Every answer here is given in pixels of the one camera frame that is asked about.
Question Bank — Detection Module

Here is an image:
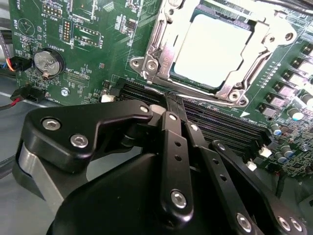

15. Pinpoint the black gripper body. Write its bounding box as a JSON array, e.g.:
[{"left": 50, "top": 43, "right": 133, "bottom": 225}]
[{"left": 45, "top": 151, "right": 245, "bottom": 235}]

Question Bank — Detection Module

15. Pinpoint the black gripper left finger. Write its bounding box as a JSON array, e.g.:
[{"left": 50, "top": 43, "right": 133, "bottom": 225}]
[{"left": 11, "top": 92, "right": 196, "bottom": 223}]

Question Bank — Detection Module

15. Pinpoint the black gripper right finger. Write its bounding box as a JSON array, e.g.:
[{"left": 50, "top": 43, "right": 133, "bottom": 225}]
[{"left": 175, "top": 94, "right": 311, "bottom": 235}]

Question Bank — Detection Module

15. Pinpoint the metal wire locking lever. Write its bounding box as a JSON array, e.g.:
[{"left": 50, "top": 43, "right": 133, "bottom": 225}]
[
  {"left": 148, "top": 4, "right": 171, "bottom": 59},
  {"left": 143, "top": 83, "right": 242, "bottom": 108}
]

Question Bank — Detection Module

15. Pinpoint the metal socket cover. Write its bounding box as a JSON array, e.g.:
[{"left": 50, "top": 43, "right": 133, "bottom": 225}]
[{"left": 146, "top": 0, "right": 272, "bottom": 98}]

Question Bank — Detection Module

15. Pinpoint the silver CPU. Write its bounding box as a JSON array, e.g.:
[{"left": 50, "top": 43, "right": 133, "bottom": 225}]
[{"left": 174, "top": 12, "right": 253, "bottom": 87}]

